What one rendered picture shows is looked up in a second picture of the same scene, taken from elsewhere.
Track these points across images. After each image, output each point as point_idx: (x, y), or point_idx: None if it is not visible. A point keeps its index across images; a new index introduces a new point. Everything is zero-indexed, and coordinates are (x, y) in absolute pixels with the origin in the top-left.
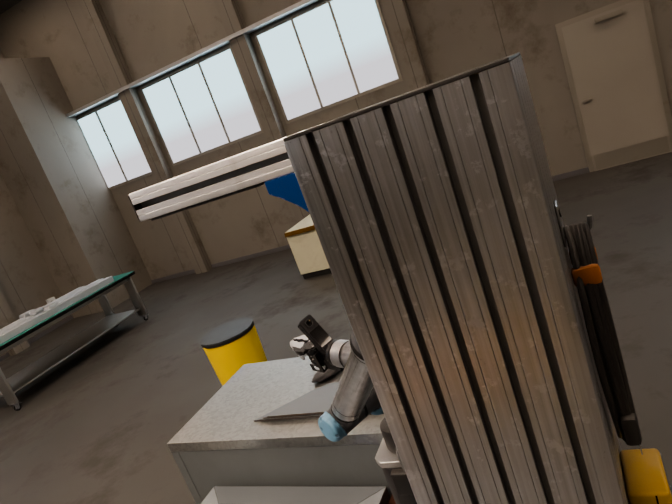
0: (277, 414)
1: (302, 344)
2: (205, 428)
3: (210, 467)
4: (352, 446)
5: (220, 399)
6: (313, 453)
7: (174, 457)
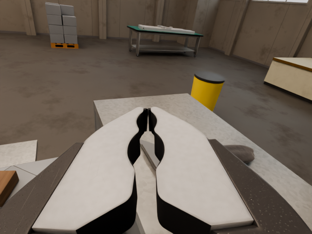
0: (150, 154)
1: (95, 207)
2: (116, 111)
3: None
4: None
5: (149, 101)
6: (136, 229)
7: (94, 112)
